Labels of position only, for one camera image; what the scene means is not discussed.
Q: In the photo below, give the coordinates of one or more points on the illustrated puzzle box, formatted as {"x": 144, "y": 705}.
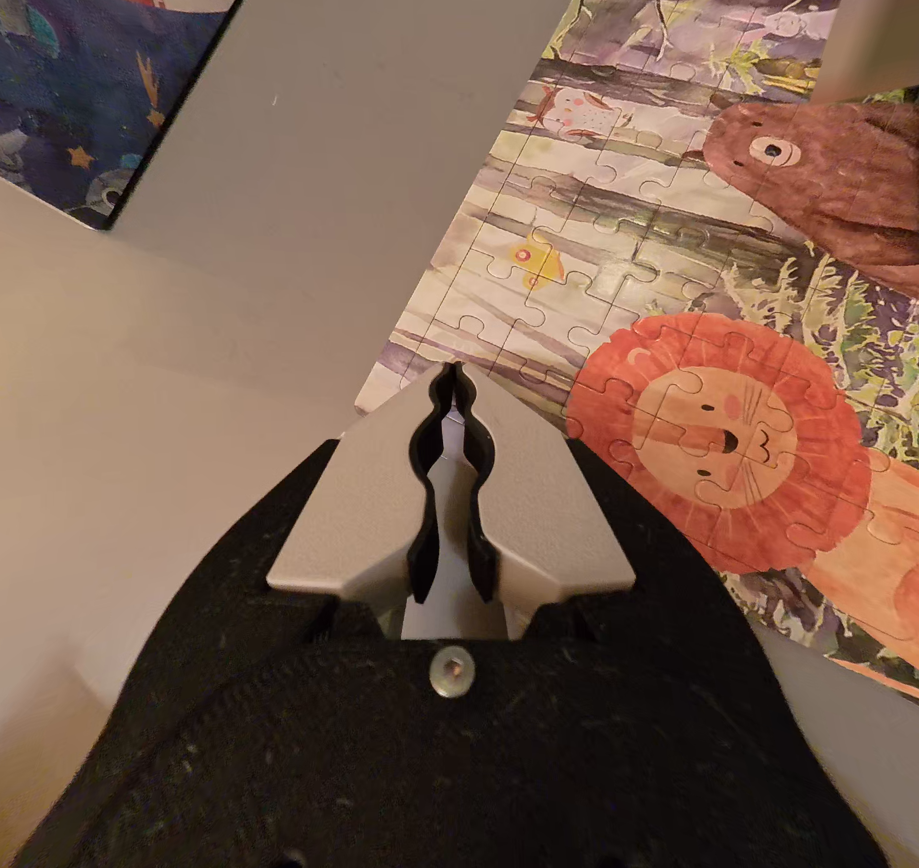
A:
{"x": 86, "y": 56}

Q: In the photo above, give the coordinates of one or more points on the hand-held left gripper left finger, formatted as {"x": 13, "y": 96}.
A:
{"x": 344, "y": 516}

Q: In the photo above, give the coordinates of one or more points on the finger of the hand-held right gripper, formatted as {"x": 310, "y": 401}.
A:
{"x": 876, "y": 20}

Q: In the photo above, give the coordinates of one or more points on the forest animal jigsaw puzzle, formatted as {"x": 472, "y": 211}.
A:
{"x": 646, "y": 236}

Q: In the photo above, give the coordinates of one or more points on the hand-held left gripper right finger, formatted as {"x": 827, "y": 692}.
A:
{"x": 553, "y": 523}

